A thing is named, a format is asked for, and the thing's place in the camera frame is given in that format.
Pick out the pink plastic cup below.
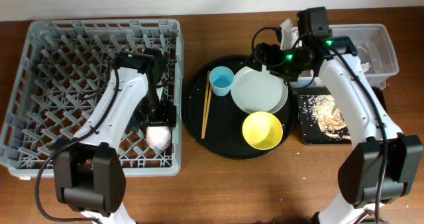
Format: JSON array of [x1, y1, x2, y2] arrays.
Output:
[[146, 127, 172, 150]]

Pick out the grey round plate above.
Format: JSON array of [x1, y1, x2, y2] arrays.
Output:
[[231, 67, 289, 114]]

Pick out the peanut shells and rice scraps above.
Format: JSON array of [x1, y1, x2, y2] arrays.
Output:
[[307, 95, 350, 140]]

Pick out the white napkin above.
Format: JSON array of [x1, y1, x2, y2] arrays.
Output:
[[361, 62, 371, 73]]

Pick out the yellow bowl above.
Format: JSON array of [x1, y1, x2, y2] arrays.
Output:
[[242, 111, 284, 150]]

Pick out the blue plastic cup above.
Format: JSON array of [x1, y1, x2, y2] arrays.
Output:
[[209, 66, 235, 97]]

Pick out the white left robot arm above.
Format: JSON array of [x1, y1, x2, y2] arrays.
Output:
[[52, 48, 177, 223]]

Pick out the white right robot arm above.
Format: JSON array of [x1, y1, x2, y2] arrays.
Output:
[[247, 7, 423, 224]]

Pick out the black rectangular waste tray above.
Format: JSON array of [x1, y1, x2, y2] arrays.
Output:
[[295, 86, 392, 145]]

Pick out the clear plastic waste bin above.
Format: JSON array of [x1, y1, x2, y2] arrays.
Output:
[[278, 24, 399, 89]]

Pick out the grey plastic dishwasher rack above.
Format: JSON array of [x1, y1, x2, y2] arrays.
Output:
[[1, 19, 184, 180]]

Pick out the round black serving tray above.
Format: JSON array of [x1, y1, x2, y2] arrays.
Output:
[[182, 54, 297, 160]]

